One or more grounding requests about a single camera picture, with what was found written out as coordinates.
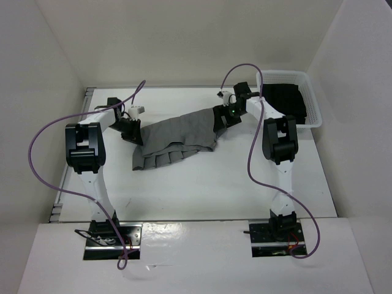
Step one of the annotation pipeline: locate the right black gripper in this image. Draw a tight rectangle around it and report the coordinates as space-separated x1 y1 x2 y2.
213 102 245 132

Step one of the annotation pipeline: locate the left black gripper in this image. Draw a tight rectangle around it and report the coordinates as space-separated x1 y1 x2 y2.
108 118 143 146

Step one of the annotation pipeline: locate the grey pleated skirt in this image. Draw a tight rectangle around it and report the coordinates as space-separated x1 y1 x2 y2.
132 108 227 171

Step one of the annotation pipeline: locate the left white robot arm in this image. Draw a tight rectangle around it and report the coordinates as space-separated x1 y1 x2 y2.
65 97 145 245

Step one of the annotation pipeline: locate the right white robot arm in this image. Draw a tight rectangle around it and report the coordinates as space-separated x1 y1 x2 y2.
213 82 298 241

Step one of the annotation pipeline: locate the black folded skirt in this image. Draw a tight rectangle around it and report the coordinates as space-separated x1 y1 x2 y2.
263 84 307 124

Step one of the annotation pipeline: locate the white plastic basket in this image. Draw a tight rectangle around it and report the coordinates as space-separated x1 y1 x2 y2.
249 70 322 133

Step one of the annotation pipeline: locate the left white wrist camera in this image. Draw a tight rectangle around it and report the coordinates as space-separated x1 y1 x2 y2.
127 106 145 121

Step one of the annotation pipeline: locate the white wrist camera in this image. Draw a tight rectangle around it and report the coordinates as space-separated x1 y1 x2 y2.
217 91 236 107
127 106 145 121

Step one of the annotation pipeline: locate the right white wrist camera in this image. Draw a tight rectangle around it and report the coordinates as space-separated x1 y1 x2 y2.
217 91 236 107

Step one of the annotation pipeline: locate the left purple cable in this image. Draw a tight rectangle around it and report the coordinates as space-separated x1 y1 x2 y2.
28 80 146 270

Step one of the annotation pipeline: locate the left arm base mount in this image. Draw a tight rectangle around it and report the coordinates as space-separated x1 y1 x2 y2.
74 222 142 261

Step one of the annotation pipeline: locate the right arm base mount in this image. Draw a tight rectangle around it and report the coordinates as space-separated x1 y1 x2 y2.
243 222 307 258

